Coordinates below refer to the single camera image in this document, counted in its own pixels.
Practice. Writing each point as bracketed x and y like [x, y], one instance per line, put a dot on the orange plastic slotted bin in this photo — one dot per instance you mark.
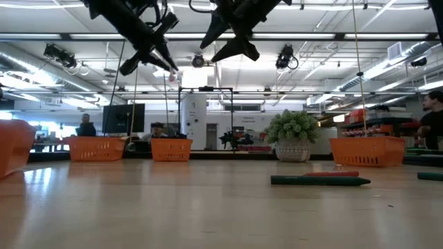
[15, 148]
[367, 151]
[97, 148]
[171, 149]

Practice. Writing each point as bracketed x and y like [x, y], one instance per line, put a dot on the dark green crayon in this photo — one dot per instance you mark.
[318, 181]
[431, 176]

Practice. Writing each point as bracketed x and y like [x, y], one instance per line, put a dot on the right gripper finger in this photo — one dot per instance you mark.
[244, 46]
[216, 29]

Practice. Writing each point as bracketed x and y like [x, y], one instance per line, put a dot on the black background robot arm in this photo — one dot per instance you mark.
[235, 138]

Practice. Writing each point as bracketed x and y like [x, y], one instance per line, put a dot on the white round pillar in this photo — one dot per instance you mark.
[194, 117]

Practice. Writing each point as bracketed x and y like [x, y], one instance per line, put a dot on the green artificial potted plant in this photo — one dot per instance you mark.
[292, 131]

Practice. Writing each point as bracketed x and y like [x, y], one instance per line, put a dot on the red pen lower right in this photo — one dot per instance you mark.
[332, 174]

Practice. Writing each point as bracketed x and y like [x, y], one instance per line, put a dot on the person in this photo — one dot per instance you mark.
[432, 121]
[86, 128]
[157, 129]

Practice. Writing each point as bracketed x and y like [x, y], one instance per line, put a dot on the grey door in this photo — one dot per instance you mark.
[212, 136]

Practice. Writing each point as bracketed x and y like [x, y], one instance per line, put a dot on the shelf with orange boxes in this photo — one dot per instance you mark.
[377, 126]

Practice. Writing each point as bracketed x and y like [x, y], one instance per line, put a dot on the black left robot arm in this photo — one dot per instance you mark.
[114, 14]

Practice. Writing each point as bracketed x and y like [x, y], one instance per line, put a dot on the black ceiling-hung camera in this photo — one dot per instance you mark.
[418, 62]
[284, 57]
[60, 55]
[198, 61]

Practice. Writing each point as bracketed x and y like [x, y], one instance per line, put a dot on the black monitor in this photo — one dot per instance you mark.
[121, 117]

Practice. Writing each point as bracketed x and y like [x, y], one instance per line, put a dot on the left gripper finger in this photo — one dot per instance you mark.
[155, 59]
[167, 57]

